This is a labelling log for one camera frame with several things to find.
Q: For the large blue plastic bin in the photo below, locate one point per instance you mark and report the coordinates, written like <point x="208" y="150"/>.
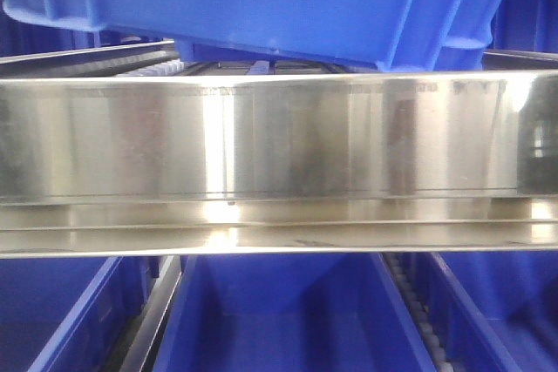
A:
<point x="393" y="35"/>

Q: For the blue roller track centre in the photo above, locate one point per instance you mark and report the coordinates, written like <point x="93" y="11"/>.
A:
<point x="260" y="67"/>

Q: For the white roller track left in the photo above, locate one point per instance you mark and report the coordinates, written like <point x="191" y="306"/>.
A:
<point x="168" y="68"/>

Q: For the lower roller track right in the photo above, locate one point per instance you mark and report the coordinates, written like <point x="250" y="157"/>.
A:
<point x="419" y="314"/>

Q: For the lower middle blue bin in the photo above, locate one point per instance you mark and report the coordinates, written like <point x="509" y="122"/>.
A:
<point x="290" y="312"/>

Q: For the lower right blue bin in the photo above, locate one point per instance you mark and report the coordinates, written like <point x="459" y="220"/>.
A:
<point x="492" y="311"/>

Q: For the lower left blue bin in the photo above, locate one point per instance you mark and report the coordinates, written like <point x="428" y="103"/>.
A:
<point x="66" y="314"/>

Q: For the blue bin upper right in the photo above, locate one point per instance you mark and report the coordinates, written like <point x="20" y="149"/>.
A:
<point x="526" y="25"/>

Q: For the blue bin upper left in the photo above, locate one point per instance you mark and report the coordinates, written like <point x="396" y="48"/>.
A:
<point x="21" y="39"/>

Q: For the stainless steel shelf front rail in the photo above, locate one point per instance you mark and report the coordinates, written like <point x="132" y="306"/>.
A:
<point x="279" y="164"/>

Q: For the lower metal divider rail left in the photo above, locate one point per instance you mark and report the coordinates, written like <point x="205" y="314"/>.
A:
<point x="138" y="344"/>

